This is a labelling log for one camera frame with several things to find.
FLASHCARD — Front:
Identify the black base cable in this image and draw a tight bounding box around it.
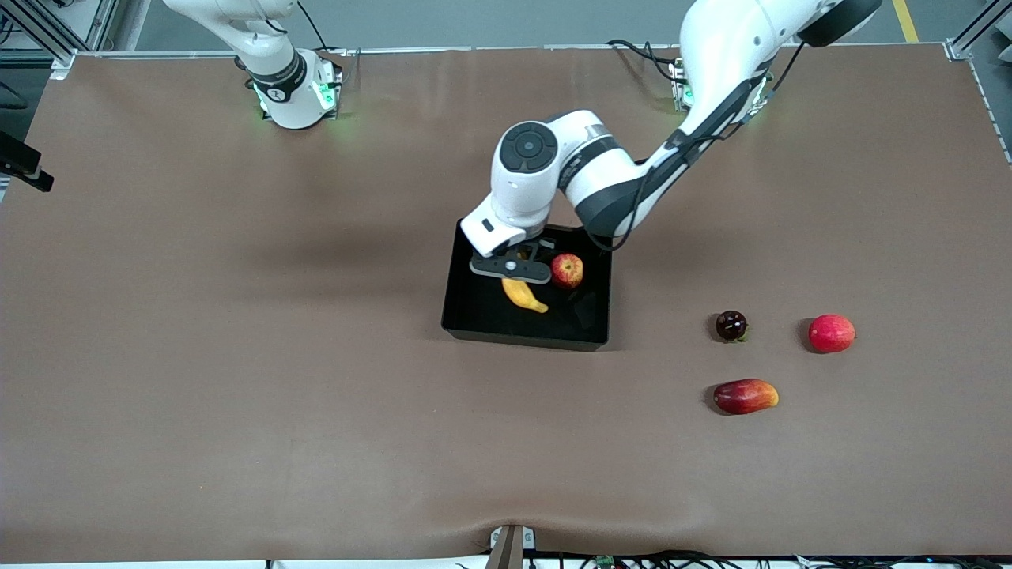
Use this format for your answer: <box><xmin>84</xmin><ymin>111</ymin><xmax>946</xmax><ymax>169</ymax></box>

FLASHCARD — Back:
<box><xmin>296</xmin><ymin>0</ymin><xmax>350</xmax><ymax>56</ymax></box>
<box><xmin>607</xmin><ymin>38</ymin><xmax>682</xmax><ymax>81</ymax></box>

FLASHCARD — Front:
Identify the aluminium frame post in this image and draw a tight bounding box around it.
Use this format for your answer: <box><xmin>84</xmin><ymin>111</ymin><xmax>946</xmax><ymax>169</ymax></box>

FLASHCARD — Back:
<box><xmin>0</xmin><ymin>0</ymin><xmax>119</xmax><ymax>80</ymax></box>
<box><xmin>945</xmin><ymin>0</ymin><xmax>1012</xmax><ymax>62</ymax></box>

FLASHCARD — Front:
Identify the red yellow mango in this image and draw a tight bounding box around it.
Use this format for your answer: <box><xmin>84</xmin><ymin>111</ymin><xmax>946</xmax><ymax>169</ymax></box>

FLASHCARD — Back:
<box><xmin>713</xmin><ymin>379</ymin><xmax>780</xmax><ymax>416</ymax></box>

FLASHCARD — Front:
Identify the yellow banana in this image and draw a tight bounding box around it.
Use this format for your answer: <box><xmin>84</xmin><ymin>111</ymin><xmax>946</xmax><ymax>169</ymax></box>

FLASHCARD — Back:
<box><xmin>501</xmin><ymin>277</ymin><xmax>549</xmax><ymax>315</ymax></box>

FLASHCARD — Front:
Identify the black plastic box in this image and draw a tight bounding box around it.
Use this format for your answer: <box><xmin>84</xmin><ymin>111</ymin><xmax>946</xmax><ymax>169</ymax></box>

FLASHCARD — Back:
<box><xmin>441</xmin><ymin>220</ymin><xmax>614</xmax><ymax>353</ymax></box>

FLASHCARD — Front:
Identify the grey camera mount pole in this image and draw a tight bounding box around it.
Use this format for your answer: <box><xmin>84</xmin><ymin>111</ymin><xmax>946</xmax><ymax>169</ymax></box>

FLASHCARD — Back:
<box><xmin>486</xmin><ymin>524</ymin><xmax>537</xmax><ymax>569</ymax></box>

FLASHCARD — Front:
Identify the red yellow apple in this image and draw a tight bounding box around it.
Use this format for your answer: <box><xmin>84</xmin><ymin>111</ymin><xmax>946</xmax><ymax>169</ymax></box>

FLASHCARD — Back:
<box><xmin>551</xmin><ymin>253</ymin><xmax>585</xmax><ymax>289</ymax></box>

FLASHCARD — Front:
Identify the brown table mat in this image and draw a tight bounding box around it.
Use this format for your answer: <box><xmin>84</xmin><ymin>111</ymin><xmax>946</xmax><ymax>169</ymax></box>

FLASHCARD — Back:
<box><xmin>0</xmin><ymin>43</ymin><xmax>1012</xmax><ymax>563</ymax></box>

